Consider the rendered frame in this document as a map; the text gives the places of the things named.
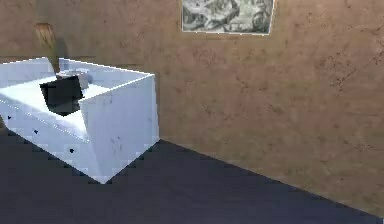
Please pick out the grey round object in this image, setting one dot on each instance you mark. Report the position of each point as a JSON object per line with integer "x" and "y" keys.
{"x": 85, "y": 78}

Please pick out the black box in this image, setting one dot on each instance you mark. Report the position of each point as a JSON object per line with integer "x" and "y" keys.
{"x": 61, "y": 95}

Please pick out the grey framed wall picture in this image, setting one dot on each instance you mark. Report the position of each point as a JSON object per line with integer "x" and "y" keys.
{"x": 227, "y": 15}

